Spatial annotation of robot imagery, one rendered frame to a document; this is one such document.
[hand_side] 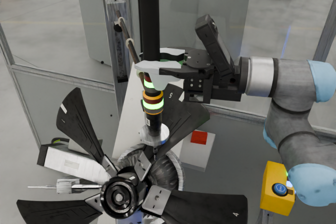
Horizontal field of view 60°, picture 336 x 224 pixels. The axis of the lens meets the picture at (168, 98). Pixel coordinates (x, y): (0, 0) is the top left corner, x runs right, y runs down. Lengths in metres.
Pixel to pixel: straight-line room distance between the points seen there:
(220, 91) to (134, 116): 0.61
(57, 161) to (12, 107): 2.37
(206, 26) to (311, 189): 0.31
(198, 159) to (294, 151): 0.92
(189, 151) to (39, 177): 1.52
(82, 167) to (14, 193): 1.57
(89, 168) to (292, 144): 0.73
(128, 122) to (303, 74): 0.74
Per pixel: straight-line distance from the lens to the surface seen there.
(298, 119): 0.60
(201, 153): 1.46
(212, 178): 1.89
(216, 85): 0.57
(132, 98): 1.14
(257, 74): 0.54
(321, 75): 0.58
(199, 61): 0.55
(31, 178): 2.68
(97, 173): 1.08
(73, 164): 1.12
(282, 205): 1.14
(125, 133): 1.15
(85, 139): 0.95
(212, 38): 0.52
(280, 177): 1.17
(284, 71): 0.56
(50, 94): 2.01
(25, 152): 2.91
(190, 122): 0.80
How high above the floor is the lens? 1.94
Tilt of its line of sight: 37 degrees down
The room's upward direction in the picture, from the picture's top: straight up
